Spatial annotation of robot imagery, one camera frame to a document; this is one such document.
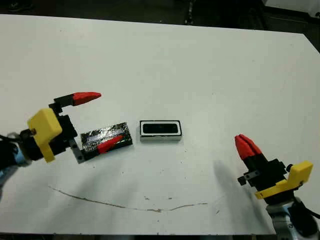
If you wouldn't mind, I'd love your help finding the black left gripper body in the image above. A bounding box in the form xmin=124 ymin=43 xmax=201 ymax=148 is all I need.
xmin=19 ymin=114 xmax=86 ymax=165

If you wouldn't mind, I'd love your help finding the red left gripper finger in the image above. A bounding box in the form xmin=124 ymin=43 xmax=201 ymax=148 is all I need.
xmin=48 ymin=91 xmax=102 ymax=116
xmin=81 ymin=135 xmax=124 ymax=161

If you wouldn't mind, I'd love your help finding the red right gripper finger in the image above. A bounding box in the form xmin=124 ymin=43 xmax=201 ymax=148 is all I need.
xmin=234 ymin=134 xmax=256 ymax=172
xmin=240 ymin=134 xmax=268 ymax=169

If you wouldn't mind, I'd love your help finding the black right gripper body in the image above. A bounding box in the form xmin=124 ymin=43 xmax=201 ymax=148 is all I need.
xmin=237 ymin=158 xmax=299 ymax=206

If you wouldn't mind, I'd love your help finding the black glossy printed box lid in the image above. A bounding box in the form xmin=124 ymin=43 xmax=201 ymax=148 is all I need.
xmin=80 ymin=121 xmax=134 ymax=161

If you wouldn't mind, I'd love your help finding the white plastic housing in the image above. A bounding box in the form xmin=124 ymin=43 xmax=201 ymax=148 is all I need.
xmin=262 ymin=0 xmax=320 ymax=17

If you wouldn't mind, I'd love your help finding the yellow left wrist camera mount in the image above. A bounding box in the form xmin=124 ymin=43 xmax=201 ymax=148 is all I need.
xmin=26 ymin=107 xmax=64 ymax=164

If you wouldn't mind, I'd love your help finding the yellow wrist camera mount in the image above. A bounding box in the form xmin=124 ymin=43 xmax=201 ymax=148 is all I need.
xmin=26 ymin=107 xmax=64 ymax=164
xmin=254 ymin=160 xmax=314 ymax=200

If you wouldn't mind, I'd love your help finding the yellow right wrist camera mount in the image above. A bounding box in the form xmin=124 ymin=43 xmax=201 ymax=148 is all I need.
xmin=254 ymin=160 xmax=314 ymax=200

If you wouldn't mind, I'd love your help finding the white-lined camera box base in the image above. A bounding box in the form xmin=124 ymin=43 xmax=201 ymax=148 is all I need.
xmin=139 ymin=119 xmax=183 ymax=143

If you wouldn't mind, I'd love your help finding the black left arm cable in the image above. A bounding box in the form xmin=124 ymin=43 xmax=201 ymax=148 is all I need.
xmin=0 ymin=132 xmax=24 ymax=146

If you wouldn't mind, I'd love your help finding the grey metal post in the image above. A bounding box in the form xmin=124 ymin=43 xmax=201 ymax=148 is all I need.
xmin=184 ymin=0 xmax=195 ymax=25

